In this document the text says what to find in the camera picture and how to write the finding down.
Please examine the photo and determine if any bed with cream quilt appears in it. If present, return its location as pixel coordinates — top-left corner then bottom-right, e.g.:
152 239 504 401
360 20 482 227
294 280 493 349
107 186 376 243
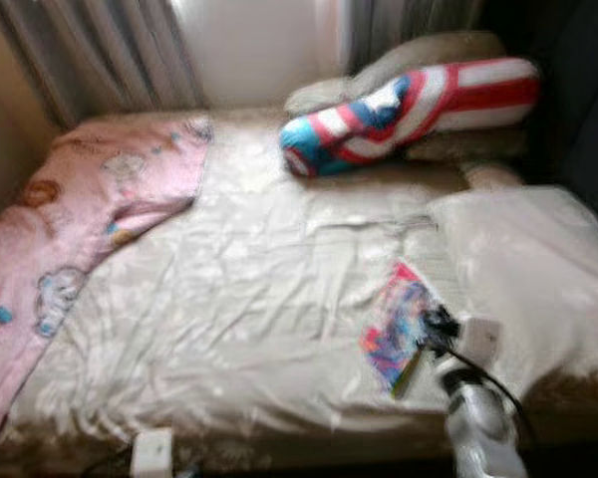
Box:
0 105 598 474

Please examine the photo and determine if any beige pillow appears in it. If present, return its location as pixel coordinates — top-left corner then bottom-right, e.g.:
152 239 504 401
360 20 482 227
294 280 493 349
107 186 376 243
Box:
284 30 509 116

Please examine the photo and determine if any colourful picture book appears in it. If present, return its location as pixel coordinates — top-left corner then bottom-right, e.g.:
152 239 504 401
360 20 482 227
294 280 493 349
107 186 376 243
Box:
359 261 457 399

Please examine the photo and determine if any red white blue bolster pillow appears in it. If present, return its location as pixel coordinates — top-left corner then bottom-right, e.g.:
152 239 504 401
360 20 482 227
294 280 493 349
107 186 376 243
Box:
279 57 541 178

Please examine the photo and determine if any pink cartoon print blanket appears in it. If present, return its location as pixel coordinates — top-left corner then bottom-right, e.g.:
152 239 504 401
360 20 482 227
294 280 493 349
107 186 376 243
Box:
0 113 215 449

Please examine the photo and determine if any dark cabinet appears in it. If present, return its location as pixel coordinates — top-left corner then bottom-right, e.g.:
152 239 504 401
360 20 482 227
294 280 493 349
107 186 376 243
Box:
478 0 598 235

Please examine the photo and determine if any grey curtain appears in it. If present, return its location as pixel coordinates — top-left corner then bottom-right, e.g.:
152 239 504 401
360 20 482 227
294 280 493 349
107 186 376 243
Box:
0 0 205 125
341 0 484 71

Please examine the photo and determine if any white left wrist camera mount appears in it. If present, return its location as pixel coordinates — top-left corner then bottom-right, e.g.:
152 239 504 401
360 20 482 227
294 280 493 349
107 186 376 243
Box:
130 428 173 478

